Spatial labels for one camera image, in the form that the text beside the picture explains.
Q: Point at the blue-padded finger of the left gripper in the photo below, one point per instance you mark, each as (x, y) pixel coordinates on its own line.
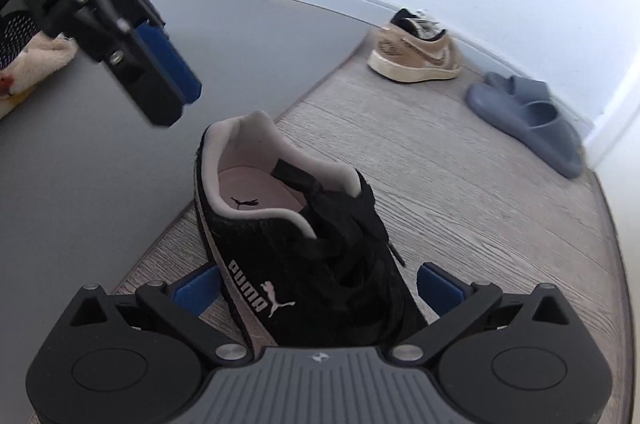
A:
(151, 70)

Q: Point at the grey floor mat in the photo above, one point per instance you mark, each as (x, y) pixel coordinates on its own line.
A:
(91, 176)

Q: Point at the tan Nike sneaker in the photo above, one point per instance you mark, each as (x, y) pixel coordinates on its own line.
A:
(412, 48)

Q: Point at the grey-blue slide sandal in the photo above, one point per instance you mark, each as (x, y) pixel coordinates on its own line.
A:
(524, 110)

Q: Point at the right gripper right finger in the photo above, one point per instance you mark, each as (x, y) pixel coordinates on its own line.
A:
(462, 310)

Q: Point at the cream fleece sleeve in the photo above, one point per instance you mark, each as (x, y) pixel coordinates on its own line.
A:
(41, 57)

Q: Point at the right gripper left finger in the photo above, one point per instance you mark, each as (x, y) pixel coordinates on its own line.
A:
(175, 310)

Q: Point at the black Puma sneaker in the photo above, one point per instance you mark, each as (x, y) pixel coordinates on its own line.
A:
(305, 258)

